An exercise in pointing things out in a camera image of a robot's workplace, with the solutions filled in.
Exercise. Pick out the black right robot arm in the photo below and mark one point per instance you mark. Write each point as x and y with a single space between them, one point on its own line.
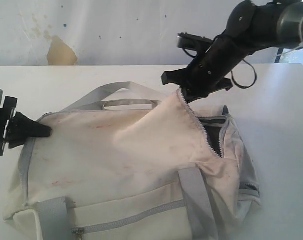
249 29

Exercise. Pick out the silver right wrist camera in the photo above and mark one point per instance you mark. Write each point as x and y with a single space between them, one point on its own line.
193 44

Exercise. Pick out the white canvas backpack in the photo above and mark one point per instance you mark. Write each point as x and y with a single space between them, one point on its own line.
126 163

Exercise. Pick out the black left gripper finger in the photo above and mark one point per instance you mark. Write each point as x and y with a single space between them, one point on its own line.
21 128

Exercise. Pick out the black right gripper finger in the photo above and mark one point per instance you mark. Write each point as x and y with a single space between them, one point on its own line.
190 97

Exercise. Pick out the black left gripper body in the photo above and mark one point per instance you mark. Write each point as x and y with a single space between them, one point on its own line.
6 114

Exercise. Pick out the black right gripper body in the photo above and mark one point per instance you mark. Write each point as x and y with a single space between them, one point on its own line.
206 73

